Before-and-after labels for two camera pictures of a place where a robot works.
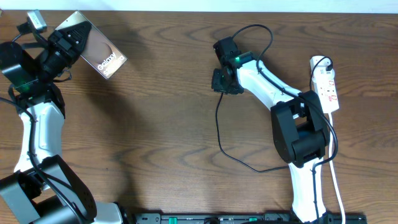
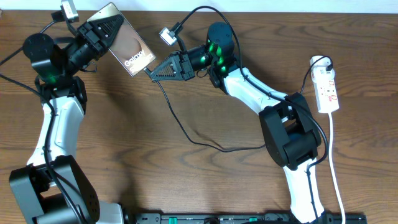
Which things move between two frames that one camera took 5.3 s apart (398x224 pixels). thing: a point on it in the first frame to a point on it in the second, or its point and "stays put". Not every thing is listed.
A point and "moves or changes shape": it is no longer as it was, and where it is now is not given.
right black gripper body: x=219 y=83 to x=198 y=58
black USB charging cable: x=217 y=126 to x=190 y=139
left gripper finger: x=76 y=34 to x=107 y=28
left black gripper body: x=57 y=56 to x=87 y=50
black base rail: x=244 y=218 stays put
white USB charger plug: x=320 y=74 stays put
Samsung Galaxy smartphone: x=97 y=50 moves or changes shape
